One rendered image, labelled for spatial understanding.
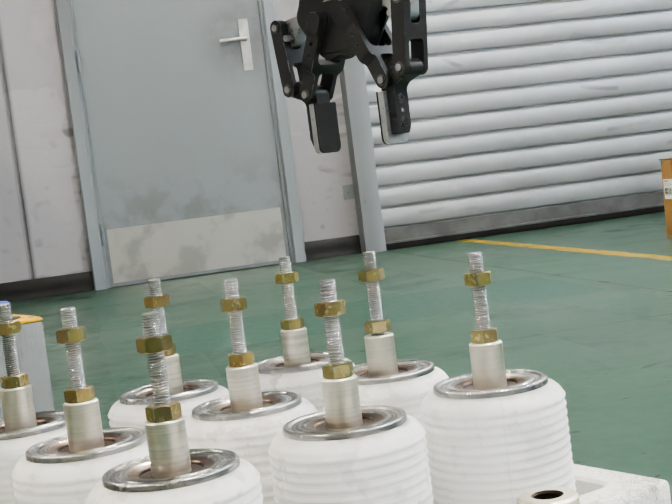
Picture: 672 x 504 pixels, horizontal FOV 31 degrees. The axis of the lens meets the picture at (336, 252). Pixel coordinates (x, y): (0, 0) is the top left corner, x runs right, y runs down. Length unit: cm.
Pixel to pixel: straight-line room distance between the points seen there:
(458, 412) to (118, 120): 500
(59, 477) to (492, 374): 28
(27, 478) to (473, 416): 28
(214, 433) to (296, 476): 11
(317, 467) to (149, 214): 503
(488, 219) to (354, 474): 532
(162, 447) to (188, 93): 511
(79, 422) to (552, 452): 30
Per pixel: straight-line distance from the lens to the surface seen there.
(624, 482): 83
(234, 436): 80
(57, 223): 571
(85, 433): 78
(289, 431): 73
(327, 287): 72
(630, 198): 629
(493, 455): 77
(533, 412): 78
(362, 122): 578
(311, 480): 71
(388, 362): 89
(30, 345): 104
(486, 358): 80
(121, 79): 574
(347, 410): 73
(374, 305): 89
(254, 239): 577
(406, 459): 71
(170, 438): 67
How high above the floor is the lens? 40
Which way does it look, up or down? 4 degrees down
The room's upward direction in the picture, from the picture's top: 7 degrees counter-clockwise
